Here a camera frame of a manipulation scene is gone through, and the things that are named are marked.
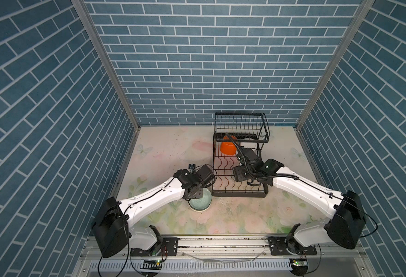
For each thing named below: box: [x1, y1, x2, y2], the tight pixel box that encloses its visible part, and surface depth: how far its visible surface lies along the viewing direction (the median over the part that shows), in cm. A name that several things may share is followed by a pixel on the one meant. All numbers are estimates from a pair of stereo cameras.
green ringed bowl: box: [188, 187, 213, 213], surface depth 83 cm
